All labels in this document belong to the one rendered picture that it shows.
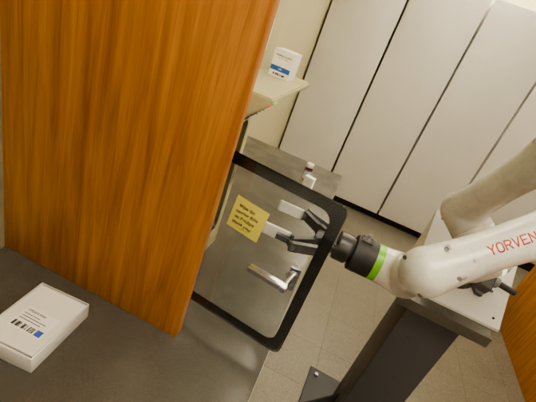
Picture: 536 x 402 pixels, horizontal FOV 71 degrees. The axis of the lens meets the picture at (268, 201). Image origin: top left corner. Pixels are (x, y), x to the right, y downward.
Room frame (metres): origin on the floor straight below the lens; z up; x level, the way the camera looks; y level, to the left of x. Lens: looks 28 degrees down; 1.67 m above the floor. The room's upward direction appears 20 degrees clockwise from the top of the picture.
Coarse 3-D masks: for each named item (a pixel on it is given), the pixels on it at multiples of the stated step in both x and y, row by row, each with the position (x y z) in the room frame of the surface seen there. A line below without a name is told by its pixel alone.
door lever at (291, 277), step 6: (252, 264) 0.60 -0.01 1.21; (246, 270) 0.59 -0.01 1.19; (252, 270) 0.59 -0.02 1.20; (258, 270) 0.59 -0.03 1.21; (264, 270) 0.59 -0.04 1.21; (258, 276) 0.58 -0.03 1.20; (264, 276) 0.58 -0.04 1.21; (270, 276) 0.58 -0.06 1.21; (288, 276) 0.61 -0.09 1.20; (294, 276) 0.61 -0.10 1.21; (270, 282) 0.58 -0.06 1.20; (276, 282) 0.57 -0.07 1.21; (282, 282) 0.58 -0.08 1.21; (288, 282) 0.59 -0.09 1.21; (276, 288) 0.57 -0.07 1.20; (282, 288) 0.57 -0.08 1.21
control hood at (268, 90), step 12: (264, 72) 0.90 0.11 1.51; (264, 84) 0.77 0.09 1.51; (276, 84) 0.81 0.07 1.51; (288, 84) 0.86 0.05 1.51; (300, 84) 0.91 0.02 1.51; (252, 96) 0.68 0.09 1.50; (264, 96) 0.67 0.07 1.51; (276, 96) 0.71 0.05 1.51; (288, 96) 0.79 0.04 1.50; (252, 108) 0.67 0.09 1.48
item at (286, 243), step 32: (224, 192) 0.67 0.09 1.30; (256, 192) 0.65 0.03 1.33; (288, 192) 0.64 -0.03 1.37; (224, 224) 0.66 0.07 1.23; (288, 224) 0.63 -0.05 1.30; (320, 224) 0.61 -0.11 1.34; (224, 256) 0.66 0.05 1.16; (256, 256) 0.64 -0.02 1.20; (288, 256) 0.62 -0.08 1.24; (320, 256) 0.61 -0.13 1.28; (224, 288) 0.65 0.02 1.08; (256, 288) 0.63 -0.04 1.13; (288, 288) 0.62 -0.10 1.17; (224, 320) 0.64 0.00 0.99; (256, 320) 0.62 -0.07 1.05; (288, 320) 0.61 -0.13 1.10
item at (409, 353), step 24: (408, 312) 1.13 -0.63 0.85; (384, 336) 1.15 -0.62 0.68; (408, 336) 1.12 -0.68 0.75; (432, 336) 1.10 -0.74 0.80; (456, 336) 1.09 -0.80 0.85; (360, 360) 1.25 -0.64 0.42; (384, 360) 1.12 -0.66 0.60; (408, 360) 1.11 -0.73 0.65; (432, 360) 1.09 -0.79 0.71; (312, 384) 1.37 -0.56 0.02; (336, 384) 1.43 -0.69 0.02; (360, 384) 1.12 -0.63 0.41; (384, 384) 1.11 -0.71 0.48; (408, 384) 1.09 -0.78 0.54
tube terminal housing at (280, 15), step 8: (280, 0) 0.93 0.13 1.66; (288, 0) 0.99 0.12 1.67; (280, 8) 0.95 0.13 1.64; (280, 16) 0.97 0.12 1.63; (280, 24) 0.99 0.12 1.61; (272, 32) 0.94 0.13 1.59; (272, 40) 0.96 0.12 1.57; (272, 48) 0.98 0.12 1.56; (264, 56) 0.94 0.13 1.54; (264, 64) 0.96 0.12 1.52; (248, 120) 0.97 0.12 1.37; (248, 128) 0.99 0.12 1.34; (240, 136) 1.00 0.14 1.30; (240, 144) 1.00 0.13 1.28; (240, 152) 0.98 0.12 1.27
